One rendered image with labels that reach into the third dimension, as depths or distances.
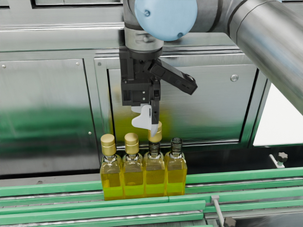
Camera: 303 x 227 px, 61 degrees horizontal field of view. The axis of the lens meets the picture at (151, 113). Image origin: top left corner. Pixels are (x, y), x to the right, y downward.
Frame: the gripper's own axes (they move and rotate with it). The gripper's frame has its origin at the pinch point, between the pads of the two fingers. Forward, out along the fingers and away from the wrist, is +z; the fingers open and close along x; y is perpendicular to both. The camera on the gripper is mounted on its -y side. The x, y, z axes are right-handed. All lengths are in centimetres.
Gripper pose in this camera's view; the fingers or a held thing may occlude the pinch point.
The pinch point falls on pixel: (154, 126)
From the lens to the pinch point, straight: 62.0
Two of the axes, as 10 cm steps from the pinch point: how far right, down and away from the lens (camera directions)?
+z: 0.0, 8.2, 5.7
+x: 0.8, 5.7, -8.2
